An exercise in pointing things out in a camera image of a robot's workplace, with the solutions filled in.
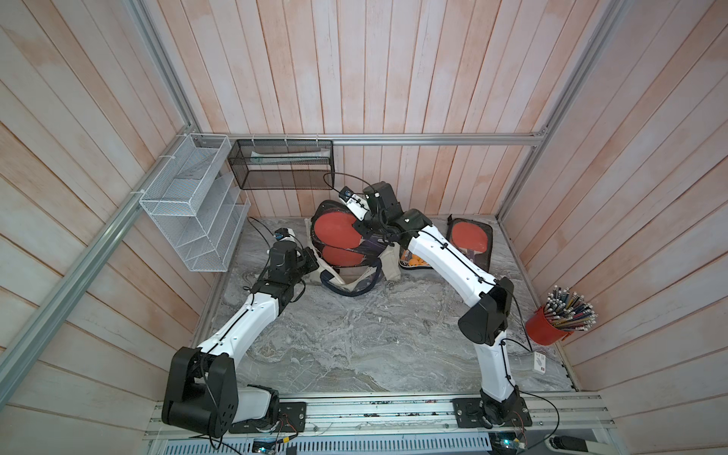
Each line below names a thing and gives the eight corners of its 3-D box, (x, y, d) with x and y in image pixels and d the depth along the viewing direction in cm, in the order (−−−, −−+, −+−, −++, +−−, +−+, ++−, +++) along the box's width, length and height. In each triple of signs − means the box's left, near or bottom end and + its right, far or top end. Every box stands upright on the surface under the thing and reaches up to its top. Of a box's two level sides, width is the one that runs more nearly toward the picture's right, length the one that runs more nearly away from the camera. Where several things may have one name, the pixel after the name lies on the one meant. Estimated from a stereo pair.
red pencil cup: (521, 341, 89) (552, 316, 75) (521, 312, 95) (550, 284, 81) (558, 353, 87) (598, 330, 72) (556, 323, 93) (593, 296, 78)
